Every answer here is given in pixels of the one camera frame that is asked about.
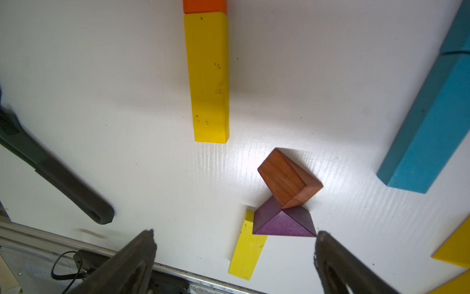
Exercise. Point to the purple triangular prism block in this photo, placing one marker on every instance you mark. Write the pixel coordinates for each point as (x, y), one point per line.
(270, 219)

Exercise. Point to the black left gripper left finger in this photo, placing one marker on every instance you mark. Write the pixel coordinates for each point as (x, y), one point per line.
(127, 272)

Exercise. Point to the orange rectangular block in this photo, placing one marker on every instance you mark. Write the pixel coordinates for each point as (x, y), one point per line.
(204, 6)

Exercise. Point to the dark green pipe wrench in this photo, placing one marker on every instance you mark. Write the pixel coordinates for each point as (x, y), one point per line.
(16, 140)

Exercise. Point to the brown wooden block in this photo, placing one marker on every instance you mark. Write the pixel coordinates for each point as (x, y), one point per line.
(289, 183)

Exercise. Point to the teal rectangular block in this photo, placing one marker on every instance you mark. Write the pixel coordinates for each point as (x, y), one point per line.
(457, 39)
(436, 124)

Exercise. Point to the yellow rectangular block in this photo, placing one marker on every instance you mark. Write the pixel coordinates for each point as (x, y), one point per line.
(208, 71)
(459, 285)

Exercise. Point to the yellow-green rectangular block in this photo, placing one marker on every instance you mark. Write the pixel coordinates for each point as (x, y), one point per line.
(248, 249)

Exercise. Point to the yellow triangular prism block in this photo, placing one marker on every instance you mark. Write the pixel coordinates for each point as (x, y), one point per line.
(456, 249)

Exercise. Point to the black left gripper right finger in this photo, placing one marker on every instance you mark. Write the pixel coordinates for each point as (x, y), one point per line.
(341, 272)

